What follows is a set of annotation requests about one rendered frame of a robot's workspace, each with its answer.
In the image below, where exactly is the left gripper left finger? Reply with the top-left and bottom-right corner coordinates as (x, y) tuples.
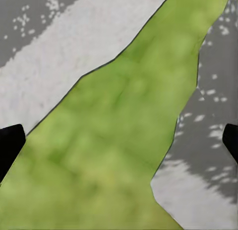
(0, 124), (26, 183)

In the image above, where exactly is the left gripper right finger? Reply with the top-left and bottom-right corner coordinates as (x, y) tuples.
(222, 123), (238, 163)

